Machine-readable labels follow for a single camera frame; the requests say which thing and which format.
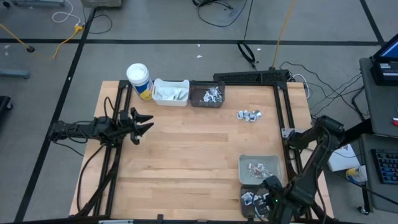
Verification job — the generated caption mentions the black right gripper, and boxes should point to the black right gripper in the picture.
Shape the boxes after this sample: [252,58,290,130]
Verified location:
[254,175,283,218]

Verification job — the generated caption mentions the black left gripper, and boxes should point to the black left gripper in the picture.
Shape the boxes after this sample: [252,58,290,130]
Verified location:
[118,107,155,146]

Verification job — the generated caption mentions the light grey plastic bin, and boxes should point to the light grey plastic bin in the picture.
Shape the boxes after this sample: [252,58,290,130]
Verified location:
[238,154,284,187]

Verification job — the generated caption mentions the white plastic bin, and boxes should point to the white plastic bin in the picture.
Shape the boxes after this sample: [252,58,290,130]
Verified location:
[151,78,190,107]

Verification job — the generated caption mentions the dark translucent plastic bin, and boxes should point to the dark translucent plastic bin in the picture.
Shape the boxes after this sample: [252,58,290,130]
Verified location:
[188,80,226,109]
[239,185,273,220]

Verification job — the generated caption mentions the disinfectant wipes canister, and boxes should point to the disinfectant wipes canister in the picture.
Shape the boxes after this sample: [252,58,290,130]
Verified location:
[345,165,368,185]
[126,62,155,100]

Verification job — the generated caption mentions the silver mounting plate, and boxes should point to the silver mounting plate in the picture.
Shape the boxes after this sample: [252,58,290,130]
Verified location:
[281,127,296,139]

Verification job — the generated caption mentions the white tissue box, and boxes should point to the white tissue box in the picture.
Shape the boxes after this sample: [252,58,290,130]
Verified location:
[328,143,361,172]

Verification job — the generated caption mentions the black desk bar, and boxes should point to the black desk bar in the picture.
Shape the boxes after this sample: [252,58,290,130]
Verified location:
[343,119,374,144]

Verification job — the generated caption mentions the black perforated bar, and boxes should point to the black perforated bar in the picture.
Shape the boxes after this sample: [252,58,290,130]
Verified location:
[213,68,290,85]

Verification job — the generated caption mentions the grey desk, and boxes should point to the grey desk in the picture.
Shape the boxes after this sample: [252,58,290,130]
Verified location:
[359,57,398,138]
[359,133,398,215]

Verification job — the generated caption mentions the black keyboard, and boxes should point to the black keyboard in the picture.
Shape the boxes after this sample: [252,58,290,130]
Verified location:
[370,148,398,185]

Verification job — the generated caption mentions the grey box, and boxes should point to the grey box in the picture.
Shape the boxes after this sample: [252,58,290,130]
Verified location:
[80,0,123,9]

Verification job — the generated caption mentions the grey metal foot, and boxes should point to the grey metal foot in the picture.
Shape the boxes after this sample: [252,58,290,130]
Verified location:
[0,68,31,80]

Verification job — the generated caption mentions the black equipment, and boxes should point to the black equipment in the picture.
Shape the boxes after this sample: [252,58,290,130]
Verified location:
[0,95,13,125]

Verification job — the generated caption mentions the grey metal base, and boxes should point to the grey metal base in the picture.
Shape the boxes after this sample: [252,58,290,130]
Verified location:
[2,0,67,7]

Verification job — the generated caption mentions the black laptop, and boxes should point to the black laptop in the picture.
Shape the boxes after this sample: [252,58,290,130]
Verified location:
[369,32,398,86]

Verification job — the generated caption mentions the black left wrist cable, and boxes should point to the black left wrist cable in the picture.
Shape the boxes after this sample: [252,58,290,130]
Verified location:
[103,96,116,121]

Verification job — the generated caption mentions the black left arm base cable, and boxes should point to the black left arm base cable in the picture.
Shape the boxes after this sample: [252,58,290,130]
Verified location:
[76,143,105,214]

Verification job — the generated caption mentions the black floor cable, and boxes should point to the black floor cable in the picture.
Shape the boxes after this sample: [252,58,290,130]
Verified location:
[83,6,113,35]

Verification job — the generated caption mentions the black cable bundle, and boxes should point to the black cable bundle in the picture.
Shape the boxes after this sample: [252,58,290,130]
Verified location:
[279,60,371,123]

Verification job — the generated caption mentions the yellow floor cable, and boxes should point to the yellow floor cable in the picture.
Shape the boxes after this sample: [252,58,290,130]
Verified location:
[0,22,85,60]

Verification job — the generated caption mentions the black coiled cable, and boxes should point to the black coiled cable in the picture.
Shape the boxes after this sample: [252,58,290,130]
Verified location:
[237,41,257,70]

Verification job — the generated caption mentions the black tangled floor cables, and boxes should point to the black tangled floor cables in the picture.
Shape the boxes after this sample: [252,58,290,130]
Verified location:
[192,0,249,28]

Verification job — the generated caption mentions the white floor cable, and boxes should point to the white floor cable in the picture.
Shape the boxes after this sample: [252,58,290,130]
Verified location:
[51,0,83,27]

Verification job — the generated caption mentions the black straight cable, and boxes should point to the black straight cable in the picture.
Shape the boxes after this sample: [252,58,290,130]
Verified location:
[243,0,254,41]

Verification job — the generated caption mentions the yellow hanging cable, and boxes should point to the yellow hanging cable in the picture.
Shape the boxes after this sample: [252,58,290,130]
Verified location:
[271,0,297,70]

